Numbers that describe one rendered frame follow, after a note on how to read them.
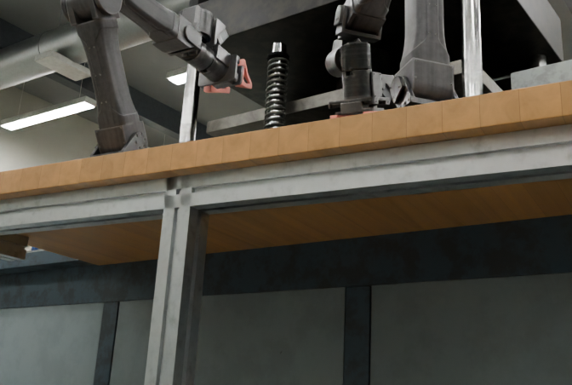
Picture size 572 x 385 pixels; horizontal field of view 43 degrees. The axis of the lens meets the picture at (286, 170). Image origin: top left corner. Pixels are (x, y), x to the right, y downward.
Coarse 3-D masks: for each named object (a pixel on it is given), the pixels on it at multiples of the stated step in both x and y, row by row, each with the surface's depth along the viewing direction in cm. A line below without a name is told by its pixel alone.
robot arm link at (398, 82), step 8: (392, 80) 107; (400, 80) 104; (408, 80) 104; (392, 88) 106; (400, 88) 104; (408, 88) 103; (392, 96) 106; (400, 96) 105; (408, 96) 102; (456, 96) 105; (400, 104) 104; (408, 104) 102; (416, 104) 102
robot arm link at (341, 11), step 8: (344, 8) 136; (336, 16) 137; (344, 16) 136; (336, 24) 137; (344, 24) 136; (336, 32) 138; (344, 32) 136; (352, 32) 136; (360, 32) 136; (336, 40) 145; (344, 40) 142; (352, 40) 141; (360, 40) 140; (368, 40) 139; (376, 40) 138; (336, 48) 144; (328, 56) 146; (336, 56) 141; (328, 64) 145; (336, 64) 141; (336, 72) 144
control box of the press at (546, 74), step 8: (552, 64) 212; (560, 64) 210; (568, 64) 209; (512, 72) 218; (520, 72) 217; (528, 72) 215; (536, 72) 214; (544, 72) 212; (552, 72) 211; (560, 72) 209; (568, 72) 208; (512, 80) 218; (520, 80) 216; (528, 80) 215; (536, 80) 213; (544, 80) 212; (552, 80) 210; (560, 80) 209; (568, 80) 207; (512, 88) 217; (520, 88) 215
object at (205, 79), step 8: (232, 56) 166; (216, 64) 162; (232, 64) 165; (200, 72) 163; (208, 72) 162; (216, 72) 163; (224, 72) 164; (232, 72) 164; (200, 80) 168; (208, 80) 167; (216, 80) 165; (224, 80) 164; (232, 80) 164
